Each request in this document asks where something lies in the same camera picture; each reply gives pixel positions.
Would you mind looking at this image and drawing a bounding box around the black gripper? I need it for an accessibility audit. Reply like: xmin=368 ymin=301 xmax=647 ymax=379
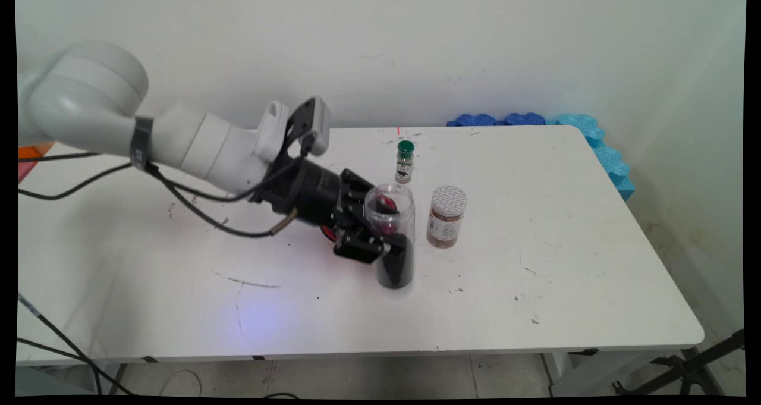
xmin=250 ymin=155 xmax=394 ymax=266

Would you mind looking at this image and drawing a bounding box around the clear jar of black grains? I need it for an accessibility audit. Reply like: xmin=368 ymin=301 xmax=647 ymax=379
xmin=364 ymin=183 xmax=416 ymax=290

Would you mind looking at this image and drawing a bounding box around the red bowl with black rim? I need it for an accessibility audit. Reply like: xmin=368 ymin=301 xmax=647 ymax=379
xmin=320 ymin=194 xmax=400 ymax=244

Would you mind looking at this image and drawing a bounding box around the small green-capped spice bottle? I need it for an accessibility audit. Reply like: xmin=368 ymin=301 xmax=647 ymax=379
xmin=395 ymin=140 xmax=416 ymax=184

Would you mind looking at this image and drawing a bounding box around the white-lidded brown spice jar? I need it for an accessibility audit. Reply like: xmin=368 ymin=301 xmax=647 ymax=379
xmin=426 ymin=186 xmax=468 ymax=249

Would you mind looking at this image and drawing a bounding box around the cyan foam mat piece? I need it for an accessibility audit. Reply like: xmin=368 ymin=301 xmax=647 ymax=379
xmin=547 ymin=114 xmax=636 ymax=202

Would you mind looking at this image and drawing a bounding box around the white table leg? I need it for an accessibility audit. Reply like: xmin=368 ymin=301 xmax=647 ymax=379
xmin=541 ymin=350 xmax=684 ymax=397

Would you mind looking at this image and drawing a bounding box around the black tripod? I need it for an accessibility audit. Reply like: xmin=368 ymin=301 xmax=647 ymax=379
xmin=612 ymin=329 xmax=745 ymax=395

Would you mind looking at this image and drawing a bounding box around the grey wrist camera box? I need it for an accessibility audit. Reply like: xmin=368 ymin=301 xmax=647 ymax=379
xmin=287 ymin=96 xmax=332 ymax=157

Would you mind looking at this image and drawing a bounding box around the black camera cable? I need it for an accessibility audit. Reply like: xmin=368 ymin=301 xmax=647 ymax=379
xmin=18 ymin=133 xmax=310 ymax=205

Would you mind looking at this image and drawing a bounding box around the black velcro strap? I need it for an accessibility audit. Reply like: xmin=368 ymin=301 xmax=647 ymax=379
xmin=130 ymin=115 xmax=154 ymax=171

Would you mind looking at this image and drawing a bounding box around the thin grey floor wire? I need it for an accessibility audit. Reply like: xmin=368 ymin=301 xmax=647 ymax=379
xmin=159 ymin=369 xmax=203 ymax=397

